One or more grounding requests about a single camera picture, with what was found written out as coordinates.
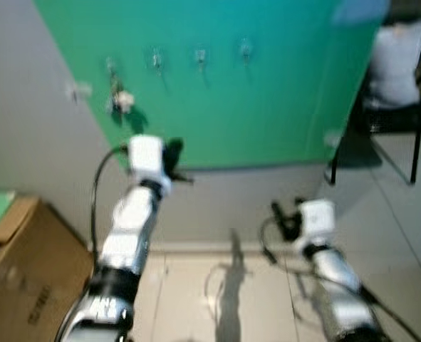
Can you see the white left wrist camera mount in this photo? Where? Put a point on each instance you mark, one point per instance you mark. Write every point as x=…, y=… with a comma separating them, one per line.
x=147, y=157

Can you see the clear adhesive metal hook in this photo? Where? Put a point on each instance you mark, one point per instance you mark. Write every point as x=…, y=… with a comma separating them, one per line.
x=156, y=59
x=110, y=68
x=200, y=57
x=246, y=50

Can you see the grey cushion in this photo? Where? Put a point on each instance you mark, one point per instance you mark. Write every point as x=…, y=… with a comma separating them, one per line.
x=399, y=64

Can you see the keys with white plush charm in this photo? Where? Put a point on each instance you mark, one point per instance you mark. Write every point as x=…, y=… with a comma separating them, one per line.
x=122, y=100

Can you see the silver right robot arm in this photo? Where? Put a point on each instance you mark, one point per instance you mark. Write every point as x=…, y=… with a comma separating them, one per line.
x=338, y=292

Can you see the brown cardboard box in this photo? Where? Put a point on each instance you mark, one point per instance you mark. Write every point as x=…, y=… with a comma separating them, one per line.
x=25, y=285

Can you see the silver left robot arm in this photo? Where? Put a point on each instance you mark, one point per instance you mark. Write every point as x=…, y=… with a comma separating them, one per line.
x=128, y=228

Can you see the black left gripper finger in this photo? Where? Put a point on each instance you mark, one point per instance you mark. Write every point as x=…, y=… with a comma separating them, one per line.
x=173, y=148
x=183, y=178

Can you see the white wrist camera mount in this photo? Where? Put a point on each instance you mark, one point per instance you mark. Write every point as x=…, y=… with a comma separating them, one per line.
x=317, y=221
x=147, y=157

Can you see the black metal chair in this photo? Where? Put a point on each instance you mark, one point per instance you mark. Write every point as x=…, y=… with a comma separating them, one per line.
x=395, y=120

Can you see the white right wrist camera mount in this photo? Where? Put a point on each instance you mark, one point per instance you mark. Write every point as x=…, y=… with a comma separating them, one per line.
x=317, y=221

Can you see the pale blue tape patch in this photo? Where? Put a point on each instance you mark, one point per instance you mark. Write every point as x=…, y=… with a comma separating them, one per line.
x=360, y=11

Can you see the green wall board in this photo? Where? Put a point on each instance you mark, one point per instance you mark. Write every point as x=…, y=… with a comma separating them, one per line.
x=267, y=107

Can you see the clear tape piece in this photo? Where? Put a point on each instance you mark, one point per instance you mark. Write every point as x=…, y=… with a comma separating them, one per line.
x=333, y=137
x=77, y=90

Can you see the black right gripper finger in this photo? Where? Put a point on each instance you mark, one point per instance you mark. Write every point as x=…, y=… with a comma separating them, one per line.
x=295, y=205
x=276, y=212

